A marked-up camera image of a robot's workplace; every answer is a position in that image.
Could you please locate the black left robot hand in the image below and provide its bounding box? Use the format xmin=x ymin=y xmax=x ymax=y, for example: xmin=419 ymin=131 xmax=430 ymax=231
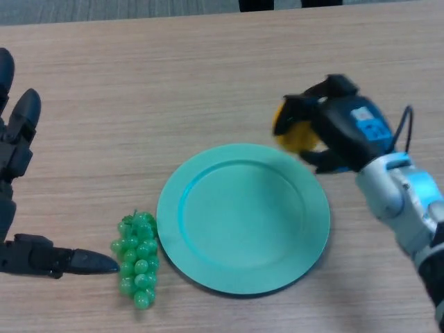
xmin=0 ymin=47 xmax=121 ymax=279

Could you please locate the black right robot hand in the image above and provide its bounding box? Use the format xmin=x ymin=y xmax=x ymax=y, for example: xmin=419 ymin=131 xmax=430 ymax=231
xmin=272 ymin=74 xmax=396 ymax=174

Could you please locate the yellow pear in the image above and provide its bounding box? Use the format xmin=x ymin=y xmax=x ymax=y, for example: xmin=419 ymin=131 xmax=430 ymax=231
xmin=271 ymin=100 xmax=322 ymax=153

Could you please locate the green round plate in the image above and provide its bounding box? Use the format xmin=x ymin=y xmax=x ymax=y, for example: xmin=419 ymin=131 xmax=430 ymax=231
xmin=155 ymin=143 xmax=331 ymax=296

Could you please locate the green grape bunch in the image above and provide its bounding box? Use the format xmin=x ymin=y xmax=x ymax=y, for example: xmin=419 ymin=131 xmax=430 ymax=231
xmin=110 ymin=209 xmax=160 ymax=311

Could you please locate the dark blurry background object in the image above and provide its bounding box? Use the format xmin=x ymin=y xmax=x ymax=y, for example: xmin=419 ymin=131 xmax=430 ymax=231
xmin=238 ymin=0 xmax=275 ymax=13
xmin=300 ymin=0 xmax=344 ymax=8

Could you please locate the black looped wrist cable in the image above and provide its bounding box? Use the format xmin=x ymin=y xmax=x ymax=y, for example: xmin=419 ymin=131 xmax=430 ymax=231
xmin=391 ymin=105 xmax=414 ymax=153

